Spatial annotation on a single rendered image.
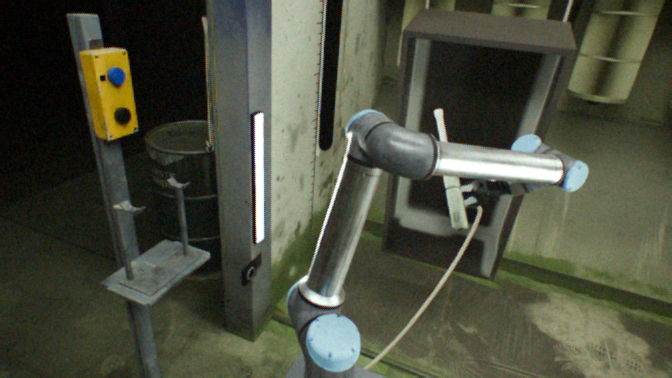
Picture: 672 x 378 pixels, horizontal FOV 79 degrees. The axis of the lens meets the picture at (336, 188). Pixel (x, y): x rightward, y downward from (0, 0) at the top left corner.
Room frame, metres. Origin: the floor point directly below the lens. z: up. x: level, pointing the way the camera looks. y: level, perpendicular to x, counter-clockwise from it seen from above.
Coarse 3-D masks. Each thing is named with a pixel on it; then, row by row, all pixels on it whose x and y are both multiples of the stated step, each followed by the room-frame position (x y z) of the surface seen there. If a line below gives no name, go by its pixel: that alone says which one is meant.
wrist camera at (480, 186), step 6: (474, 180) 1.31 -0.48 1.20; (480, 180) 1.31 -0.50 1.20; (486, 180) 1.32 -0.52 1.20; (492, 180) 1.32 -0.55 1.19; (498, 180) 1.33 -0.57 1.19; (474, 186) 1.30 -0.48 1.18; (480, 186) 1.29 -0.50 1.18; (486, 186) 1.30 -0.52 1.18; (492, 186) 1.31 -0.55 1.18; (498, 186) 1.32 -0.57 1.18; (474, 192) 1.29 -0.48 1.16; (480, 192) 1.29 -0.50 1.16; (486, 192) 1.30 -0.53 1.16; (492, 192) 1.30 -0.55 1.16; (498, 192) 1.31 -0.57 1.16
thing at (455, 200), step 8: (440, 112) 1.60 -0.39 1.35; (440, 120) 1.58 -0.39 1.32; (440, 128) 1.56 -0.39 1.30; (440, 136) 1.54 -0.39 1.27; (448, 176) 1.41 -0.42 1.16; (448, 184) 1.39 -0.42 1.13; (456, 184) 1.38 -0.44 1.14; (448, 192) 1.37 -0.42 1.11; (456, 192) 1.36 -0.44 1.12; (448, 200) 1.36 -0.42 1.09; (456, 200) 1.34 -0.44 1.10; (456, 208) 1.32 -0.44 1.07; (464, 208) 1.34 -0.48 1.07; (472, 208) 1.46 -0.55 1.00; (456, 216) 1.30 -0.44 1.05; (464, 216) 1.30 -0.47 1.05; (456, 224) 1.28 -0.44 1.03; (464, 224) 1.28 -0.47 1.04
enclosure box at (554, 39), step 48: (432, 48) 2.00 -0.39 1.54; (480, 48) 1.93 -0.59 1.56; (528, 48) 1.53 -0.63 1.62; (576, 48) 1.49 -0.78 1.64; (432, 96) 2.04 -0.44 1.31; (480, 96) 1.96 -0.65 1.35; (528, 96) 1.89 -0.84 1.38; (480, 144) 1.99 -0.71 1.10; (432, 192) 2.12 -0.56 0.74; (384, 240) 1.88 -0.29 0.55; (432, 240) 1.99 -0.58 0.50; (480, 240) 2.00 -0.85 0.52
